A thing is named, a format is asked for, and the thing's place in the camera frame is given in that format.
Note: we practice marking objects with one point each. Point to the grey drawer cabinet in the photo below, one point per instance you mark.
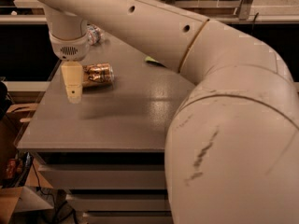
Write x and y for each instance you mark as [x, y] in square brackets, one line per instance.
[107, 152]

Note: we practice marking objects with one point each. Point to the metal shelf frame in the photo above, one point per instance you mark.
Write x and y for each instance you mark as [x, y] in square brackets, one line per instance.
[265, 11]

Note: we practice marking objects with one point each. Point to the clear plastic water bottle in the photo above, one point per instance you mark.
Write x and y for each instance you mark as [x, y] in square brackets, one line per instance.
[94, 34]

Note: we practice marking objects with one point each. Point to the green snack bag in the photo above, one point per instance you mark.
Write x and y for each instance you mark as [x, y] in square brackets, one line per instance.
[150, 60]

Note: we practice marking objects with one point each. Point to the orange soda can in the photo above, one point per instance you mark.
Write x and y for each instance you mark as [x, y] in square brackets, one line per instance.
[97, 75]

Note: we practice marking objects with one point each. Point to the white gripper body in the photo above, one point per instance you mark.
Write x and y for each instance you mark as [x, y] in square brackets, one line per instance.
[69, 49]

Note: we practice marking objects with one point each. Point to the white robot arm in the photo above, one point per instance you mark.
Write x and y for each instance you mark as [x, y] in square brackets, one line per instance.
[231, 152]

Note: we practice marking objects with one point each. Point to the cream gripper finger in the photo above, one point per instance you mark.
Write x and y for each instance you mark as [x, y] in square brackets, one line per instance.
[73, 76]

